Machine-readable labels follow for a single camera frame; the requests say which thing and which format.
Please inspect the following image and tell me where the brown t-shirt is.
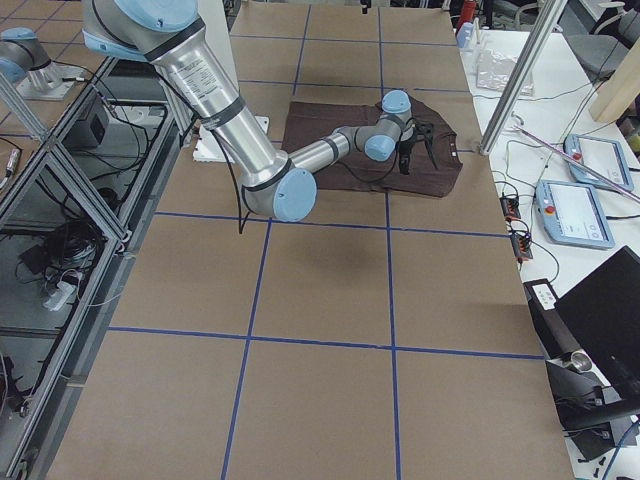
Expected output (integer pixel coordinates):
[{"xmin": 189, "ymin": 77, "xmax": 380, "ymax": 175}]
[{"xmin": 282, "ymin": 98, "xmax": 463, "ymax": 198}]

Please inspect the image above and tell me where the far blue teach pendant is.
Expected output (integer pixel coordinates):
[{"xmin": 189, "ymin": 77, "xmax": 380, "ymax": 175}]
[{"xmin": 564, "ymin": 134, "xmax": 634, "ymax": 191}]

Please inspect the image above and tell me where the black box with label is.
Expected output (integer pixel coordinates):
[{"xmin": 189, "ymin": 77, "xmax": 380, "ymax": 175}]
[{"xmin": 523, "ymin": 279, "xmax": 592, "ymax": 373}]

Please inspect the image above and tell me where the black monitor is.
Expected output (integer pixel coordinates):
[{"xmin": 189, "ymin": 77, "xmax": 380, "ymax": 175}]
[{"xmin": 556, "ymin": 246, "xmax": 639, "ymax": 398}]

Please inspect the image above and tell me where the silver foil bag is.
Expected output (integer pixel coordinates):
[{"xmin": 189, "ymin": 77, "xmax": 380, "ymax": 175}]
[{"xmin": 476, "ymin": 49, "xmax": 518, "ymax": 92}]

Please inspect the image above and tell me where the white power strip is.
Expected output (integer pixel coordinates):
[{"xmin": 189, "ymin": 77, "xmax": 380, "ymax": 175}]
[{"xmin": 43, "ymin": 280, "xmax": 77, "ymax": 312}]

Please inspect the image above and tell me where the white reacher grabber tool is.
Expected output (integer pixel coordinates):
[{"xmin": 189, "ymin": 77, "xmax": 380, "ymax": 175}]
[{"xmin": 512, "ymin": 120, "xmax": 640, "ymax": 203}]

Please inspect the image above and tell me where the aluminium frame rack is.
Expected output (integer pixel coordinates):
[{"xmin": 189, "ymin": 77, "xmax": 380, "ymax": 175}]
[{"xmin": 1, "ymin": 60, "xmax": 189, "ymax": 479}]

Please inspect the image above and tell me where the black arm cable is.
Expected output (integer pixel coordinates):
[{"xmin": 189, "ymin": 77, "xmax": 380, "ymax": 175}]
[{"xmin": 219, "ymin": 134, "xmax": 401, "ymax": 236}]

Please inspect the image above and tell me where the blue teach pendant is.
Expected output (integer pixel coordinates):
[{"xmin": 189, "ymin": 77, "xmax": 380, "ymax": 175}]
[
  {"xmin": 535, "ymin": 180, "xmax": 615, "ymax": 250},
  {"xmin": 564, "ymin": 134, "xmax": 634, "ymax": 191}
]

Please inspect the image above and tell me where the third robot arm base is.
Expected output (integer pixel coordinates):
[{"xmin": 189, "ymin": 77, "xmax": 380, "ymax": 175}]
[{"xmin": 1, "ymin": 27, "xmax": 84, "ymax": 101}]

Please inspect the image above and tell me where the near blue teach pendant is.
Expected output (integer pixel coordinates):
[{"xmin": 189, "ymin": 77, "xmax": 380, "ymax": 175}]
[{"xmin": 535, "ymin": 180, "xmax": 615, "ymax": 250}]

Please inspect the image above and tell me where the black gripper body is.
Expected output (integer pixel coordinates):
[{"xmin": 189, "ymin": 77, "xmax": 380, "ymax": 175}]
[{"xmin": 399, "ymin": 119, "xmax": 435, "ymax": 153}]

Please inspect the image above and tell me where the wooden plank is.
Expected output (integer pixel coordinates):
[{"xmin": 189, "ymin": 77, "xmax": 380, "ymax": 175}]
[{"xmin": 589, "ymin": 40, "xmax": 639, "ymax": 123}]

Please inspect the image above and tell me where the aluminium frame post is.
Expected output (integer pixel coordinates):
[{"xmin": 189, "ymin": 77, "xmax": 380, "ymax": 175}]
[{"xmin": 479, "ymin": 0, "xmax": 567, "ymax": 155}]

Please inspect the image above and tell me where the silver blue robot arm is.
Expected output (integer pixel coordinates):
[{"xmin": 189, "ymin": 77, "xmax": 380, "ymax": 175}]
[{"xmin": 82, "ymin": 0, "xmax": 415, "ymax": 222}]

